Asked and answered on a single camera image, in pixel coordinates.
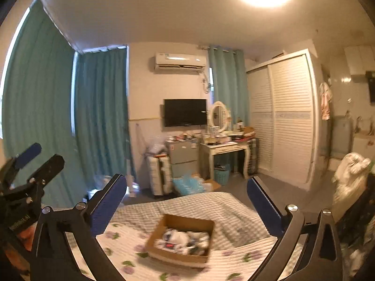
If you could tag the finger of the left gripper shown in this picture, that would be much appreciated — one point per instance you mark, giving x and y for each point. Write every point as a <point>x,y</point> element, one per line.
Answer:
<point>12,166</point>
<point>44,174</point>

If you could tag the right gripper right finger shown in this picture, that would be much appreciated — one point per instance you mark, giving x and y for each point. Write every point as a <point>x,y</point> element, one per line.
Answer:
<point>320,257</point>

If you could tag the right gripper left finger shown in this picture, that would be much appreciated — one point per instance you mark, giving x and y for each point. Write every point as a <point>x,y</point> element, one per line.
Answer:
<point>52,257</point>

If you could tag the teal left curtain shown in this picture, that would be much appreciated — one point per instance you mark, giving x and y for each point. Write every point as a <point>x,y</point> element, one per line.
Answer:
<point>36,105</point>

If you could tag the teal curtain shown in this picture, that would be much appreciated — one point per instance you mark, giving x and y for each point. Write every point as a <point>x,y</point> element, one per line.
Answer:
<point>230,81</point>
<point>101,114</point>
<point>36,105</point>

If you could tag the white floral quilted blanket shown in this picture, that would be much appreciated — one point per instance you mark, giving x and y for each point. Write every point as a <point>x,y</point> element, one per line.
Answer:
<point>125,247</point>

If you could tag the teal middle curtain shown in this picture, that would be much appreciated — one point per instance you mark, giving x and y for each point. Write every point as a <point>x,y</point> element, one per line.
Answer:
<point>101,114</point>

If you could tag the white clothes pile on chair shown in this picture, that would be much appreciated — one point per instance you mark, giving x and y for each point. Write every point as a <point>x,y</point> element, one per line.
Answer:
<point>350,181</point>

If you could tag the clear plastic bag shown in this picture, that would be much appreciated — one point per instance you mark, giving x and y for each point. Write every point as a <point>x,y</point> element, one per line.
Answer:
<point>156,146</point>

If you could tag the white suitcase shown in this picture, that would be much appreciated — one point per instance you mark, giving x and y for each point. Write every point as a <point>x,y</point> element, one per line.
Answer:
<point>160,175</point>

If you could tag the white blue rolled cloth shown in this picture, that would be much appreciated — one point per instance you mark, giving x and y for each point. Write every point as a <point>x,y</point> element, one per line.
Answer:
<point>175,237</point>

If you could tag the white plastic bag bundle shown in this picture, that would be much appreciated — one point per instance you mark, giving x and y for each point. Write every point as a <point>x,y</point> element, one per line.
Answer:
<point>198,243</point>

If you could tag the teal waste basket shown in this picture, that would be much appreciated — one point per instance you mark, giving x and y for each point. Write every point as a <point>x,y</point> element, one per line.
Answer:
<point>221,176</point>

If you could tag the dark suitcase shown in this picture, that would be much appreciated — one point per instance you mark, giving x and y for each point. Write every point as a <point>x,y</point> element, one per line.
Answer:
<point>253,161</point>

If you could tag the brown cardboard box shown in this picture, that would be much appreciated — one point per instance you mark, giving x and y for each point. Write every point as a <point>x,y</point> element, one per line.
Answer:
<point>183,224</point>

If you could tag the grey mini fridge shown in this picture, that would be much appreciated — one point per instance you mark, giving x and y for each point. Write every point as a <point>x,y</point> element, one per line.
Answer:
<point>184,157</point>

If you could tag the white louvred wardrobe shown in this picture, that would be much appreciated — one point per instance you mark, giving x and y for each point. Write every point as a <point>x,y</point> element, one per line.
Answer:
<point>285,113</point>

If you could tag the white dressing table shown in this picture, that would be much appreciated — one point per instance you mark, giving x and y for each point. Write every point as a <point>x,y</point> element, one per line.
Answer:
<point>230,147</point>

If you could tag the white air conditioner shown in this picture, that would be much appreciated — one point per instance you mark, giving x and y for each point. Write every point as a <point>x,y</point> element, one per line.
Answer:
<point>180,62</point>

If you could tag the pink hanging garment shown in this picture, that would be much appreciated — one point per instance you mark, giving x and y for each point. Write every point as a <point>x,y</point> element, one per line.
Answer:
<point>325,98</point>

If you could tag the white oval vanity mirror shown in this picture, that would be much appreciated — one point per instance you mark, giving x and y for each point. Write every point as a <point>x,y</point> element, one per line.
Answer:
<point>218,117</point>

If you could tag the black range hood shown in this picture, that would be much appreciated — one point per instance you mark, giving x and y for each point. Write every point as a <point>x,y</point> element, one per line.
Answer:
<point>370,76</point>

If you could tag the teal right curtain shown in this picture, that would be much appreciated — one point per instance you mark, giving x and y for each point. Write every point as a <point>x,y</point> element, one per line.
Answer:
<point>230,81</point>

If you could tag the black wall television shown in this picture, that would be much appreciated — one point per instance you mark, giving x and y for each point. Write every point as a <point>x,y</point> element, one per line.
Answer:
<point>184,112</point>

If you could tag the white upper wall cabinets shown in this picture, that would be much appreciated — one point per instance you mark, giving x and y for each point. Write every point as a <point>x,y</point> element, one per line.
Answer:
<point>360,59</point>

